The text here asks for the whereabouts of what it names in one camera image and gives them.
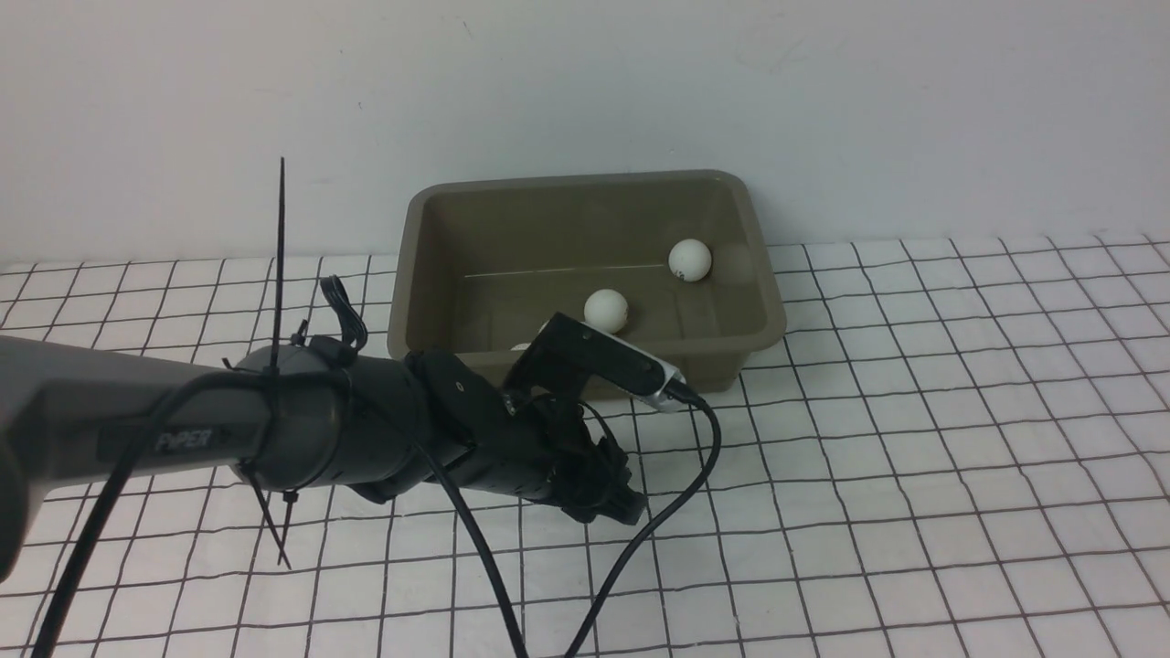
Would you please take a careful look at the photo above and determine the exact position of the plain white table-tennis ball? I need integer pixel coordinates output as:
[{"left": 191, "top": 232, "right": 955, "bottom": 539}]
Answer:
[{"left": 581, "top": 289, "right": 629, "bottom": 334}]

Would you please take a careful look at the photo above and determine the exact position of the white grid-pattern tablecloth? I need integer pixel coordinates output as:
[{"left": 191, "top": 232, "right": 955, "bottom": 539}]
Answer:
[{"left": 55, "top": 229, "right": 1169, "bottom": 657}]

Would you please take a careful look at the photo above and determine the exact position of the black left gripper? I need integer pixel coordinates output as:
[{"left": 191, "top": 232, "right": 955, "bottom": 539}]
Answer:
[{"left": 404, "top": 349, "right": 647, "bottom": 525}]

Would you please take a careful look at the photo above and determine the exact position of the black cable tie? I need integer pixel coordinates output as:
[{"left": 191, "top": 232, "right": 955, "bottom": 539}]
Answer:
[{"left": 233, "top": 155, "right": 298, "bottom": 570}]

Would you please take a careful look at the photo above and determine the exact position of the olive plastic storage bin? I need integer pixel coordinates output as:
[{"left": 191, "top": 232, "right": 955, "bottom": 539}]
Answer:
[{"left": 386, "top": 170, "right": 787, "bottom": 393}]

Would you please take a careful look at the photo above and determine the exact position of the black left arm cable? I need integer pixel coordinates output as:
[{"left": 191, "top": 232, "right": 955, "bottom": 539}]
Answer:
[{"left": 27, "top": 272, "right": 723, "bottom": 658}]

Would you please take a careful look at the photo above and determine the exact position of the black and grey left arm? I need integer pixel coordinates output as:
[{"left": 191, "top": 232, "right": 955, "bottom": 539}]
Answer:
[{"left": 4, "top": 336, "right": 647, "bottom": 578}]

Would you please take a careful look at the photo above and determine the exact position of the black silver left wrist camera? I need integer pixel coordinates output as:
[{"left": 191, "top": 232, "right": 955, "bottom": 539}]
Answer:
[{"left": 503, "top": 313, "right": 706, "bottom": 412}]

